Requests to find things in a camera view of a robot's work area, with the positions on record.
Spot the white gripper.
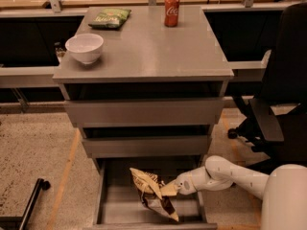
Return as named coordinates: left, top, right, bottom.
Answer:
left=160, top=167, right=210, bottom=196

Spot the brown chip bag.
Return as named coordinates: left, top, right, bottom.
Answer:
left=130, top=168, right=179, bottom=221

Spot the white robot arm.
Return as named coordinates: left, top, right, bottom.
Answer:
left=161, top=155, right=307, bottom=230

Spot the middle grey drawer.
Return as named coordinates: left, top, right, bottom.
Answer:
left=83, top=135, right=211, bottom=158

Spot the open bottom grey drawer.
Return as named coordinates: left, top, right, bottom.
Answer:
left=83, top=156, right=217, bottom=230

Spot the top grey drawer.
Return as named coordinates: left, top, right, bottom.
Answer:
left=64, top=98, right=224, bottom=127

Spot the grey drawer cabinet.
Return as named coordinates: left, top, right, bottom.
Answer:
left=52, top=5, right=235, bottom=230

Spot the green chip bag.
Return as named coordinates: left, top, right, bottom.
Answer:
left=88, top=8, right=130, bottom=29

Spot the black office chair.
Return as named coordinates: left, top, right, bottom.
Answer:
left=227, top=2, right=307, bottom=174

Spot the white bowl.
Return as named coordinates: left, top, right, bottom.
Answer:
left=65, top=34, right=104, bottom=64

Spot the black chair base leg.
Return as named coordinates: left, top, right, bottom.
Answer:
left=0, top=178, right=51, bottom=230

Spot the red soda can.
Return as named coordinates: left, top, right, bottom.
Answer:
left=164, top=0, right=179, bottom=27

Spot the grey desk frame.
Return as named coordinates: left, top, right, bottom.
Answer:
left=0, top=0, right=307, bottom=113

